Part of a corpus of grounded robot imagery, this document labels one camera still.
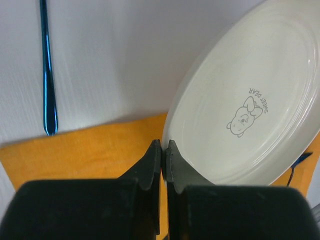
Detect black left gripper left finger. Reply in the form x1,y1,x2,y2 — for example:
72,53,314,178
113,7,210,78
0,140,162,240

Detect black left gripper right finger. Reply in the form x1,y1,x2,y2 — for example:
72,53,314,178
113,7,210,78
163,140,319,240

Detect orange Mickey Mouse placemat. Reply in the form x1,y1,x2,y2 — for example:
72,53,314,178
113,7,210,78
0,112,320,240

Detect cream ceramic plate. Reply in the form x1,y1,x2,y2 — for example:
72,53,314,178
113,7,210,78
162,0,320,186

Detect blue metallic fork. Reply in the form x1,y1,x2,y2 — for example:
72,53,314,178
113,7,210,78
39,0,58,136

